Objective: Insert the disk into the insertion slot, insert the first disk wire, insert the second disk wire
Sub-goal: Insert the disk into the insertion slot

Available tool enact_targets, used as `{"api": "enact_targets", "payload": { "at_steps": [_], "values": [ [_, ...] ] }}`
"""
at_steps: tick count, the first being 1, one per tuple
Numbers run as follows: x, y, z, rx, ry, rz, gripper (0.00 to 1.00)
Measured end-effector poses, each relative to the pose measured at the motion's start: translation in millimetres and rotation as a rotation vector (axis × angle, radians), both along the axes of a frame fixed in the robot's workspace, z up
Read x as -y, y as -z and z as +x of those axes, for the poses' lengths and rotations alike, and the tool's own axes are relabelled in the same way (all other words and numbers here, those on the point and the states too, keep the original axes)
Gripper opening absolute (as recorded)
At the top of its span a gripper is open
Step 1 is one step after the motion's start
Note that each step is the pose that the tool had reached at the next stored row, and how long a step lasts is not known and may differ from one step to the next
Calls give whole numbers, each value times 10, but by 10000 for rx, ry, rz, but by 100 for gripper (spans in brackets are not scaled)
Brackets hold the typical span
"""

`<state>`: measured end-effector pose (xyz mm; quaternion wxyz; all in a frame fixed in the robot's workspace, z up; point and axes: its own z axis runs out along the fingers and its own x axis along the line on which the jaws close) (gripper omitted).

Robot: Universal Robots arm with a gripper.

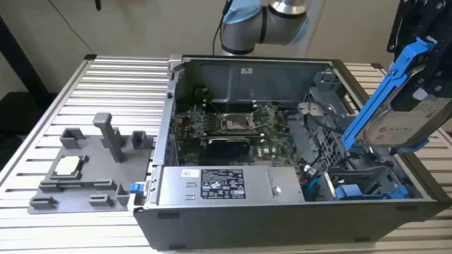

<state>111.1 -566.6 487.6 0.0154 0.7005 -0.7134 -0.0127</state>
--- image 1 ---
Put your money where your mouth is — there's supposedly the hard disk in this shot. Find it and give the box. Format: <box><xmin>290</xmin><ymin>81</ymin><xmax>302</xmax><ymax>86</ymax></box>
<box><xmin>341</xmin><ymin>37</ymin><xmax>452</xmax><ymax>155</ymax></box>

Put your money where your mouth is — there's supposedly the black disk power wire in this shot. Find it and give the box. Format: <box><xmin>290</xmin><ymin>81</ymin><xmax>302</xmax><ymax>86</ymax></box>
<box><xmin>345</xmin><ymin>150</ymin><xmax>394</xmax><ymax>167</ymax></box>

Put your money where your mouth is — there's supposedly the grey metal disk bay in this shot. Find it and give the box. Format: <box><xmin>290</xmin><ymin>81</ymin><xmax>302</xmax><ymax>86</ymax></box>
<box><xmin>299</xmin><ymin>70</ymin><xmax>423</xmax><ymax>202</ymax></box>

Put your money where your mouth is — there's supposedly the empty blue disk carrier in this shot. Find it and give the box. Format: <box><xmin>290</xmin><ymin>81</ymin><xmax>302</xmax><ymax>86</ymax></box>
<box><xmin>334</xmin><ymin>184</ymin><xmax>394</xmax><ymax>199</ymax></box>

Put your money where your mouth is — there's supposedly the metal socket cover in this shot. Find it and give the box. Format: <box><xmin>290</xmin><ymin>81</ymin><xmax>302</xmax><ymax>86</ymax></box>
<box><xmin>246</xmin><ymin>110</ymin><xmax>265</xmax><ymax>131</ymax></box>

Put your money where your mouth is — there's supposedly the green motherboard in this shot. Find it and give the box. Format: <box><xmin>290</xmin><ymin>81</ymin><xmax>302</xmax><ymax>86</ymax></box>
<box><xmin>174</xmin><ymin>102</ymin><xmax>303</xmax><ymax>167</ymax></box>

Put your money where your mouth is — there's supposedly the CPU socket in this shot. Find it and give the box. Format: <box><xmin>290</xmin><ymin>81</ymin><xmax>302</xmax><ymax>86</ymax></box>
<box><xmin>219</xmin><ymin>113</ymin><xmax>254</xmax><ymax>132</ymax></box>

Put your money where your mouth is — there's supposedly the thin metal locking lever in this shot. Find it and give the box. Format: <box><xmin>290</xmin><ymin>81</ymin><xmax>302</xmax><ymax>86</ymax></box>
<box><xmin>206</xmin><ymin>99</ymin><xmax>226</xmax><ymax>119</ymax></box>

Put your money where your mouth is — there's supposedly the black graphics card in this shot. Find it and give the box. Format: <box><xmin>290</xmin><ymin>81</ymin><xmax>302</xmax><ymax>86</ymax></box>
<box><xmin>177</xmin><ymin>135</ymin><xmax>263</xmax><ymax>161</ymax></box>

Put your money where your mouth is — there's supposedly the silver power supply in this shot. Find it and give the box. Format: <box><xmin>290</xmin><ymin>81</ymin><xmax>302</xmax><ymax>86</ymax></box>
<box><xmin>157</xmin><ymin>166</ymin><xmax>306</xmax><ymax>207</ymax></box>

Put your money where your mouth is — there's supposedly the black PC case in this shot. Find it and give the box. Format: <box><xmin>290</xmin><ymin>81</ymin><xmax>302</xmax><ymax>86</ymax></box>
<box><xmin>131</xmin><ymin>54</ymin><xmax>452</xmax><ymax>251</ymax></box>

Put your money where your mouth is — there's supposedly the blue case latch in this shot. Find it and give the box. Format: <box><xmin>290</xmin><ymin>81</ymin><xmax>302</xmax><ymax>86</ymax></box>
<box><xmin>127</xmin><ymin>182</ymin><xmax>146</xmax><ymax>198</ymax></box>

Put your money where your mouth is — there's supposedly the grey parts rack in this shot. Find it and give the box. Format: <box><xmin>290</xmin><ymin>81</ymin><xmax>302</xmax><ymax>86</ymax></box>
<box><xmin>26</xmin><ymin>112</ymin><xmax>155</xmax><ymax>214</ymax></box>

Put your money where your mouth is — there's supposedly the silver CPU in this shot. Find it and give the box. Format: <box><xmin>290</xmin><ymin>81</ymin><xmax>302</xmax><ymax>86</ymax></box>
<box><xmin>51</xmin><ymin>155</ymin><xmax>85</xmax><ymax>175</ymax></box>

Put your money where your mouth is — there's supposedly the blue data cable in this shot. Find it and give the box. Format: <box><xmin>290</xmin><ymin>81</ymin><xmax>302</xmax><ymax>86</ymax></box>
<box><xmin>305</xmin><ymin>176</ymin><xmax>322</xmax><ymax>201</ymax></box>

